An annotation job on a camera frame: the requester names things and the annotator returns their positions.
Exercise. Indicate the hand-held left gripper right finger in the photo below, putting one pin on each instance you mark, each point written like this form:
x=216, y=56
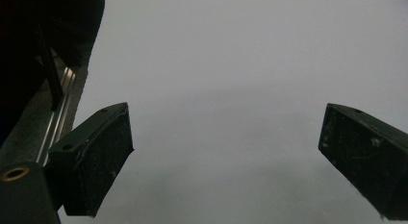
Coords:
x=369, y=156

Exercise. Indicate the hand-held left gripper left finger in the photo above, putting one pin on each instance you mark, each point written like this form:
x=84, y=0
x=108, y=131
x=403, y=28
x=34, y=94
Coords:
x=96, y=160

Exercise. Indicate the grey metal rail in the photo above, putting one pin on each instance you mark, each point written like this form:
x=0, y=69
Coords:
x=33, y=128

